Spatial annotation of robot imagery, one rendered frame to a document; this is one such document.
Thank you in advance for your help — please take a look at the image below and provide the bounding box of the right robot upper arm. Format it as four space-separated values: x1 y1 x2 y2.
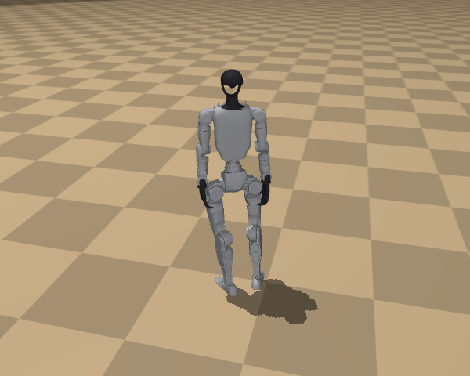
250 107 267 152

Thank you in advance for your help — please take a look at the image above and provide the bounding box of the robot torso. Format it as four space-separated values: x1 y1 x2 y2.
213 101 253 193

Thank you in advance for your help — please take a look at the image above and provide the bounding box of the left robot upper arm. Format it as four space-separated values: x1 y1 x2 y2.
198 108 215 155

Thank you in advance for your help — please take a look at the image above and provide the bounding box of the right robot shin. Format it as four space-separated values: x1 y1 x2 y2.
249 226 262 279

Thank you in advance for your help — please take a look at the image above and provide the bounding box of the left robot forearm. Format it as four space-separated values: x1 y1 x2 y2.
196 144 208 185

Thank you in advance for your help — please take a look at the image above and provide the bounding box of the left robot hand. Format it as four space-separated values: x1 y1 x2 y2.
197 179 213 209

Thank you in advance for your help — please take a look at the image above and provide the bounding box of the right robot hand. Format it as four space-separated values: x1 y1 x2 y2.
258 175 271 206

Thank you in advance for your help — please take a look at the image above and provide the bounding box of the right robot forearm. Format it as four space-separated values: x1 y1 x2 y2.
258 140 272 181

